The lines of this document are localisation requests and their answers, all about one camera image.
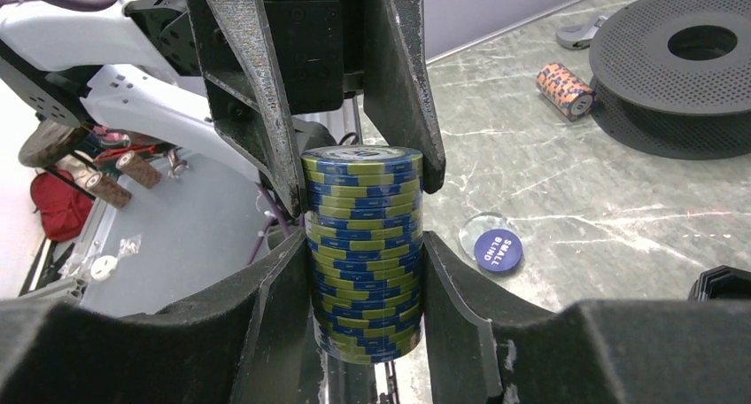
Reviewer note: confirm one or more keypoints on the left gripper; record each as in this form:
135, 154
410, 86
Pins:
262, 60

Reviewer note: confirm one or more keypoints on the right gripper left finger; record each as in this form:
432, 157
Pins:
241, 340

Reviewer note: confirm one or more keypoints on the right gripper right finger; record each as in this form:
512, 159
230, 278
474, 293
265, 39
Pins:
487, 345

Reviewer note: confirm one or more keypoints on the green blue chip stack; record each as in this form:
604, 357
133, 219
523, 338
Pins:
364, 233

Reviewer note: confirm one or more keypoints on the orange blue chip stack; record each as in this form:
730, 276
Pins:
570, 95

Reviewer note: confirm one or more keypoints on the black poker set case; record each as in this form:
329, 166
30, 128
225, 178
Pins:
722, 282

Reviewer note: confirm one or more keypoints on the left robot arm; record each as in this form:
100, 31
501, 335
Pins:
84, 62

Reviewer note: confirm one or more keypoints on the blue small blind button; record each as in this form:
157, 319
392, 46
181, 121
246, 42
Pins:
498, 250

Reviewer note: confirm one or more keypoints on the brown cylinder roll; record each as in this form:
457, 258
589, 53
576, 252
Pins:
137, 168
105, 188

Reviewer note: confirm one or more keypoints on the red bag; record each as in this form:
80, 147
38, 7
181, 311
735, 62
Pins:
63, 210

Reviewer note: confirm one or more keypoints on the black filament spool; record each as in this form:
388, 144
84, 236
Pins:
672, 77

